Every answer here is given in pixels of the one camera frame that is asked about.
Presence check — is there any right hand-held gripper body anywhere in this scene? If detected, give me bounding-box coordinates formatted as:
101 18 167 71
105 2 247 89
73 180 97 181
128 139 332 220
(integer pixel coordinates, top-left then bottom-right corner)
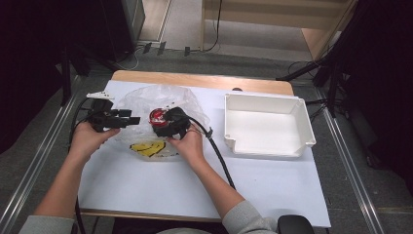
163 106 193 140

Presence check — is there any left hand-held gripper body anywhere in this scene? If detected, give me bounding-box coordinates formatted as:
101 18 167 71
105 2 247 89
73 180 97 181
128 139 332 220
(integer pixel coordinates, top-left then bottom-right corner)
86 91 128 133

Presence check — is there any red round tin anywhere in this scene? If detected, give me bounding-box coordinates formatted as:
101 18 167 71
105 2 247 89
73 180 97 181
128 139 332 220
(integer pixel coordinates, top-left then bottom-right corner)
148 108 170 128

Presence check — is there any translucent smiley plastic bag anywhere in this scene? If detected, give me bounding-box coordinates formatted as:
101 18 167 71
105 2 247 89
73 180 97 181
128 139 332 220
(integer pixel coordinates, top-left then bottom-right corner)
114 84 211 161

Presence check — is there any person's right hand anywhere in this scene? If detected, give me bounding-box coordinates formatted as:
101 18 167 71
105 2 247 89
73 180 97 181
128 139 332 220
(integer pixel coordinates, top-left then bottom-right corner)
167 125 207 169

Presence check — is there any person's left hand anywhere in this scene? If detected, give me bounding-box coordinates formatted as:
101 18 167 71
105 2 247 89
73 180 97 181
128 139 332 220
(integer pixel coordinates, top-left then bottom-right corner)
69 122 122 164

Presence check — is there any wooden table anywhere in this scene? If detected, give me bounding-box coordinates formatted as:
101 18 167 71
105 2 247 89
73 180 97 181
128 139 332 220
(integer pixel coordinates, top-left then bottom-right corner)
77 69 329 228

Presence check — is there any black upright stand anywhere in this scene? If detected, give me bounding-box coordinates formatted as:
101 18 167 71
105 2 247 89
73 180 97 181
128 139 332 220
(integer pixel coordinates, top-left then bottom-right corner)
59 47 74 107

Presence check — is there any white plastic bin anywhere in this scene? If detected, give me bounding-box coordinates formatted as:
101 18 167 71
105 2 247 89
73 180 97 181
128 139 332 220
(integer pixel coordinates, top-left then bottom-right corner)
223 92 317 159

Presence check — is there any black cabinet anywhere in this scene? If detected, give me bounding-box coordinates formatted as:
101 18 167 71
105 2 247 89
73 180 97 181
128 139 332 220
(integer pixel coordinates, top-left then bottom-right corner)
57 0 146 64

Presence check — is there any person's grey clothing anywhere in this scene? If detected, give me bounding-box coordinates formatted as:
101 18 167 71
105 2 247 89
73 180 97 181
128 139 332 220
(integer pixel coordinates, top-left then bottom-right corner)
155 226 213 234

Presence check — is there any white table cover sheet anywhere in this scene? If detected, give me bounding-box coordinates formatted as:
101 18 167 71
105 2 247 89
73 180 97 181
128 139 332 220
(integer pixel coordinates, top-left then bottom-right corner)
77 79 332 228

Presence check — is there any light wooden furniture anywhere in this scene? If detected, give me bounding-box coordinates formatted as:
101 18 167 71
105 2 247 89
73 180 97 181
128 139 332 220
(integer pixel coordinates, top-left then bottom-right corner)
200 0 359 62

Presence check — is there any black chair armrest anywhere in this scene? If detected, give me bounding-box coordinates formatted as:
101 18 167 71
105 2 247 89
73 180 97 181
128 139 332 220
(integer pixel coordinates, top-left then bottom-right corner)
277 214 317 234

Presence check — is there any black tripod stand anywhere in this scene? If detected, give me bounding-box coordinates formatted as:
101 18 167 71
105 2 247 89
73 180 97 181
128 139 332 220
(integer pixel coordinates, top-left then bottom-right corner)
276 0 350 119

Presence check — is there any dark curtain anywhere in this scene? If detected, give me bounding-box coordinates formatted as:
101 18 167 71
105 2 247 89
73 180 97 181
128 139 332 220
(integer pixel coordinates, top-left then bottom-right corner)
337 0 413 196

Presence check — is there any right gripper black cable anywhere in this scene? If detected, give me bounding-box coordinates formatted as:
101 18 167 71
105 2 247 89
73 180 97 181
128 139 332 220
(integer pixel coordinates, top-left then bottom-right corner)
187 115 237 191

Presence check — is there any metal floor rail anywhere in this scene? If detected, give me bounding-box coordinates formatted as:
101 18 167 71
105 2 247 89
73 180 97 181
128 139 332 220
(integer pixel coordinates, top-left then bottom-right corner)
0 100 75 234
316 87 387 234

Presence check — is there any black hanging cable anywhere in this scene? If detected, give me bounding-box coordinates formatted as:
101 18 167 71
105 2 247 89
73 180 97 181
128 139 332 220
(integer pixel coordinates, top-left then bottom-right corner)
184 0 224 57

